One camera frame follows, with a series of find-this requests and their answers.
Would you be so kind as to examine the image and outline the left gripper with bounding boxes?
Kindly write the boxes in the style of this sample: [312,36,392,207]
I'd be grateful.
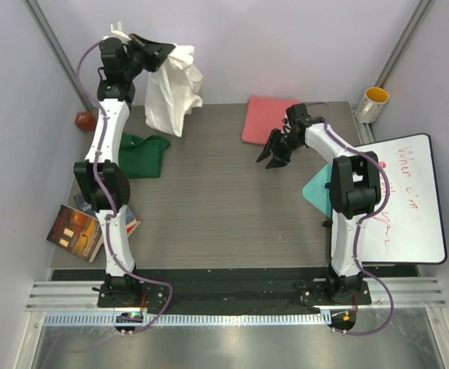
[124,35,175,81]

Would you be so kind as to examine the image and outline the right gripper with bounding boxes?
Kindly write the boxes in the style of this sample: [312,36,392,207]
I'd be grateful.
[257,129,303,170]

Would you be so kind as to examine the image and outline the white t shirt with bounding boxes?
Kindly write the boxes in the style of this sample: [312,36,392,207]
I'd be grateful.
[145,45,203,138]

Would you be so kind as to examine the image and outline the white whiteboard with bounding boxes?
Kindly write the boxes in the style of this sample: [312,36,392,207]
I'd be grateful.
[359,134,447,264]

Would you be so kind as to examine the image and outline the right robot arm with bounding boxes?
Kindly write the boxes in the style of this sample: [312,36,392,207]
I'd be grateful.
[257,103,381,304]

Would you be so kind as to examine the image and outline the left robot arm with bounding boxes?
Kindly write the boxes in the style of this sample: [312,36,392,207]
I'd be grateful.
[74,33,176,307]

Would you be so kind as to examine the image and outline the folded pink t shirt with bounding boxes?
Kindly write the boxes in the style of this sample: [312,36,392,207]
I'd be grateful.
[241,95,300,145]

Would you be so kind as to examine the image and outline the teal board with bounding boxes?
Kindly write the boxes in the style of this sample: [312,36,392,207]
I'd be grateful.
[302,164,332,218]

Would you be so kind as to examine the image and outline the red cube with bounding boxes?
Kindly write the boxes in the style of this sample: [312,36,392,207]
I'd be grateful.
[75,111,96,132]

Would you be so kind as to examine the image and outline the yellow white mug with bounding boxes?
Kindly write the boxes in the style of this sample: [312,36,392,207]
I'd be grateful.
[354,87,389,124]

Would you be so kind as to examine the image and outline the green t shirt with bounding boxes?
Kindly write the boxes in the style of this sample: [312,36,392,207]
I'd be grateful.
[118,133,171,179]

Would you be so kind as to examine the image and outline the red white book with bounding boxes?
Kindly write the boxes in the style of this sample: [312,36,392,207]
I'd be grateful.
[125,207,141,236]

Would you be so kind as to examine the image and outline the blue book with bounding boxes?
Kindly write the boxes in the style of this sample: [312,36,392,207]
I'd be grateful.
[73,193,95,217]

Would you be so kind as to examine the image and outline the brown orange book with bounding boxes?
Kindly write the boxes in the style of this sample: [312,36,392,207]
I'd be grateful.
[46,204,103,263]

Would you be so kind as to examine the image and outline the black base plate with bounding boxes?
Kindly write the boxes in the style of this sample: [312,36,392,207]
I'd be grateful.
[49,268,420,314]

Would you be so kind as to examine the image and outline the aluminium rail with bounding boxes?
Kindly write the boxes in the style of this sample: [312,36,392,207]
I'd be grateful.
[27,277,446,311]

